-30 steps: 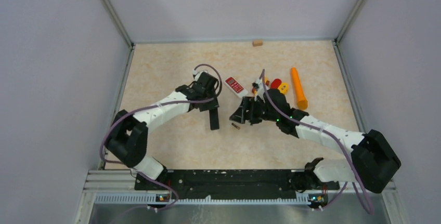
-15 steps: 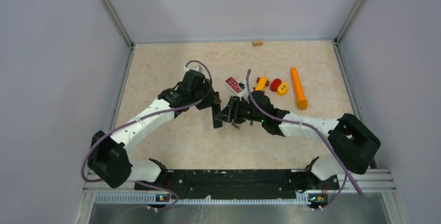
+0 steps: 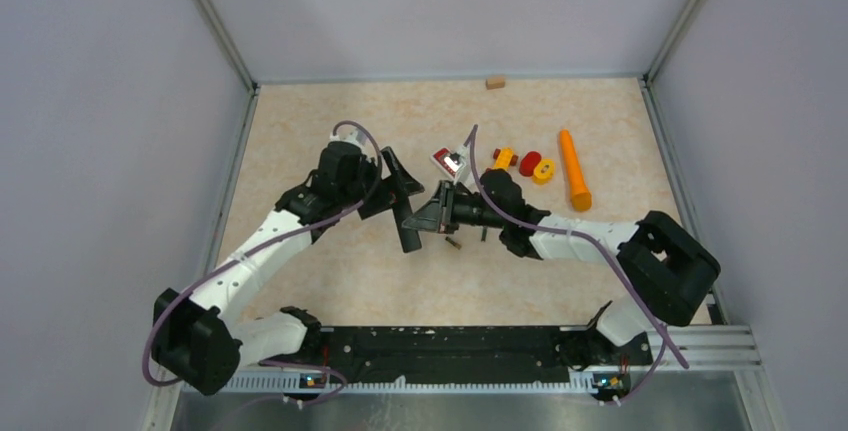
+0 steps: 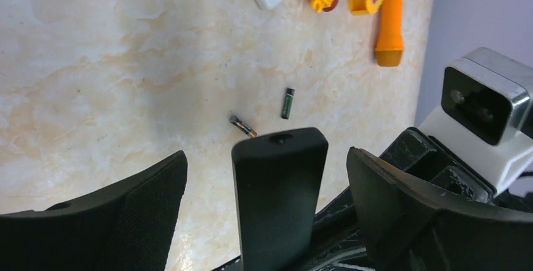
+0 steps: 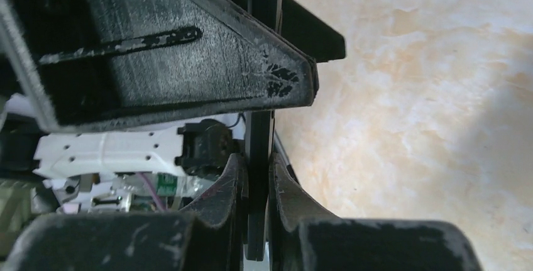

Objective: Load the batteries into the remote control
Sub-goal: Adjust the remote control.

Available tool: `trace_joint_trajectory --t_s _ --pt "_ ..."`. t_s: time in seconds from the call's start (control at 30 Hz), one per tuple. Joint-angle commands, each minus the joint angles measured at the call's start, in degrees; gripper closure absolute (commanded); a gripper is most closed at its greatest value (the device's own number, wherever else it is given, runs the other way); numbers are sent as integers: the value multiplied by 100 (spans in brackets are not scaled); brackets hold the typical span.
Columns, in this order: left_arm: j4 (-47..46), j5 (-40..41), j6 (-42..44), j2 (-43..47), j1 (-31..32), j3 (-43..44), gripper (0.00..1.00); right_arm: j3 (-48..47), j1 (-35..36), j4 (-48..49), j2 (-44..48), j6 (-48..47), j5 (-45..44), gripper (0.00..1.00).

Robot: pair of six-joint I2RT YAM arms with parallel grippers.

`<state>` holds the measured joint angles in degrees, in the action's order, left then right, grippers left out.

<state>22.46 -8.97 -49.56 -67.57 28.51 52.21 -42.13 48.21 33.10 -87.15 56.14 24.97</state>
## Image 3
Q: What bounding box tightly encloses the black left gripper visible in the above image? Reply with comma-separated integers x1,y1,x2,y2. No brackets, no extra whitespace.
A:
338,146,423,218

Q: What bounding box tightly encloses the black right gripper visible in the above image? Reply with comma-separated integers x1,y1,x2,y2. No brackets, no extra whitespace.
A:
405,179,506,234

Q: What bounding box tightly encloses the black remote control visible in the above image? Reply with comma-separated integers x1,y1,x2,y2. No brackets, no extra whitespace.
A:
391,195,422,253

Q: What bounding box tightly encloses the white remote control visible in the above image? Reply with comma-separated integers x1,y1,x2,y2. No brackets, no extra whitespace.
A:
430,147,459,183

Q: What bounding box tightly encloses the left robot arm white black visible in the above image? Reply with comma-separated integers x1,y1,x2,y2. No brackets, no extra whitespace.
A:
145,141,424,395

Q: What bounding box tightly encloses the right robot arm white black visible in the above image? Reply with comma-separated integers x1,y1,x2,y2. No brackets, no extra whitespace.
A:
402,170,721,363

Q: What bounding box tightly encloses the brown gold AAA battery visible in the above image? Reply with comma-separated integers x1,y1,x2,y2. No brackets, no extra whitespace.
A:
444,236,463,250

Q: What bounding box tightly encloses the yellow toy car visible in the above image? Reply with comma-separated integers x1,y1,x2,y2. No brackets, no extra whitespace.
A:
492,148,518,170

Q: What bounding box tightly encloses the red yellow toy piece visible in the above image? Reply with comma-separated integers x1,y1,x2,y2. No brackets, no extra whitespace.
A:
518,151,556,185

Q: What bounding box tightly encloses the small wooden block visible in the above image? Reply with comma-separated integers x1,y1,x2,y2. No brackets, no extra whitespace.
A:
485,76,506,90

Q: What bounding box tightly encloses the orange toy carrot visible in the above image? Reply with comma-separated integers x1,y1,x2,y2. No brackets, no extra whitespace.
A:
558,129,593,212

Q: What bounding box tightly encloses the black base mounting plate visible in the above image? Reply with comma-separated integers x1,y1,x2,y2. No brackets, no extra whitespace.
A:
288,326,653,385

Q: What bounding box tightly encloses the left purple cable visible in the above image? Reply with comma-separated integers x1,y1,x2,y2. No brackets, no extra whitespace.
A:
141,120,386,390

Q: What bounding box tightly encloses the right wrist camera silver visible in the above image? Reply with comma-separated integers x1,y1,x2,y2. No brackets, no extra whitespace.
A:
453,145,477,191

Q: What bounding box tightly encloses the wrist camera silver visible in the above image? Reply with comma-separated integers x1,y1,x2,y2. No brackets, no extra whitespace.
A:
453,145,477,191
331,130,367,150

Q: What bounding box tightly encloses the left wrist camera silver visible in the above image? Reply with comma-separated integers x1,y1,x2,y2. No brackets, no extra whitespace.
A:
331,130,367,150

